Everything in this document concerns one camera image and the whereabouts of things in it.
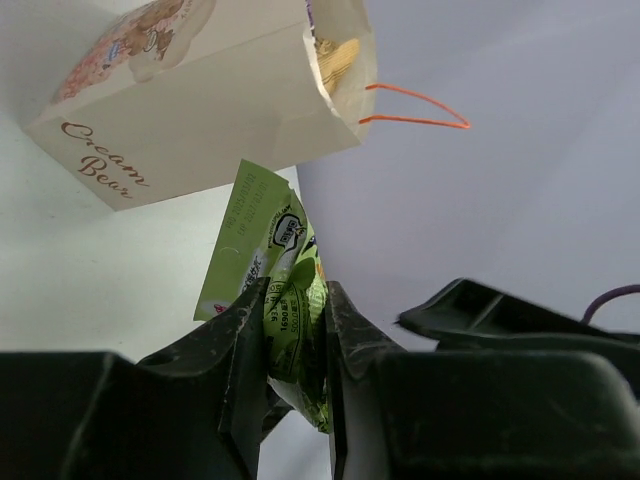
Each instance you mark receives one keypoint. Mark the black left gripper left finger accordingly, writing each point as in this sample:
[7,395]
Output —
[192,410]

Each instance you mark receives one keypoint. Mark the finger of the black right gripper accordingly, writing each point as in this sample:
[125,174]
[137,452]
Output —
[471,314]

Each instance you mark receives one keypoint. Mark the cream paper bag orange handles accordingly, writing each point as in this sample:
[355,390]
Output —
[176,94]

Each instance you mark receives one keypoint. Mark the green snack packet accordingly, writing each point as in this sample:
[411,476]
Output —
[267,234]

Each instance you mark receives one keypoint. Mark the large brown chips bag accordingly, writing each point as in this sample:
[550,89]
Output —
[332,61]

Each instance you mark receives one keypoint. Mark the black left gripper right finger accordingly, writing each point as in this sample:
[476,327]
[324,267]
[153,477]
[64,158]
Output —
[468,413]

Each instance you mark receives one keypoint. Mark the brown chocolate bar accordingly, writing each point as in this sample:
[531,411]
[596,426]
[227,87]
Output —
[308,4]

